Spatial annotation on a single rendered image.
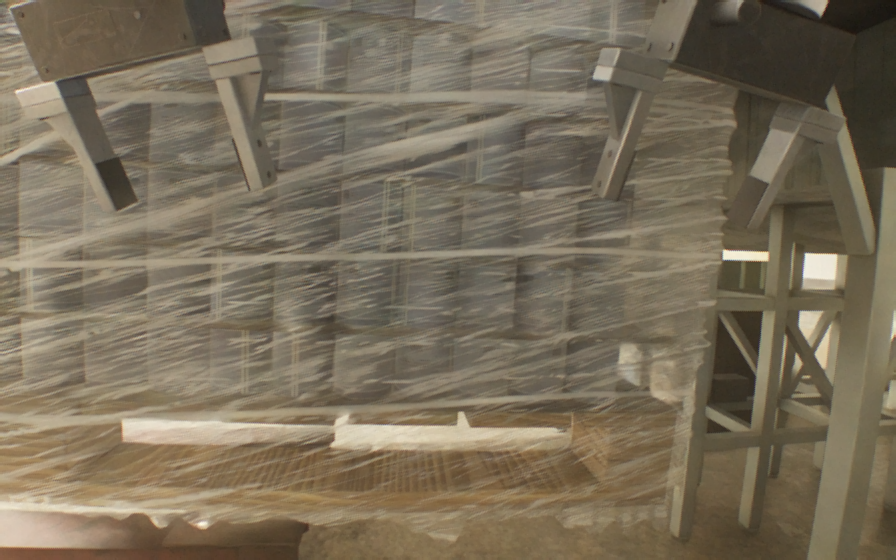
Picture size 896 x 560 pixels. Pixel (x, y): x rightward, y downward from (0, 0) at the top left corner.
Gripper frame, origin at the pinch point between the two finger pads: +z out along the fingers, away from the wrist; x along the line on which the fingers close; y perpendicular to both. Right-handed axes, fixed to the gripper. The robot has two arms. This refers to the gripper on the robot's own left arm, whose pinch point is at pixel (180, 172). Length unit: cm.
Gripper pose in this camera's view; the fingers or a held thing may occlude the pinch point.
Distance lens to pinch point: 40.7
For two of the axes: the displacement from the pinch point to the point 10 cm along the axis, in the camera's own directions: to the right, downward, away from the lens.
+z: 1.4, 8.8, 4.6
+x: -9.9, 0.9, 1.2
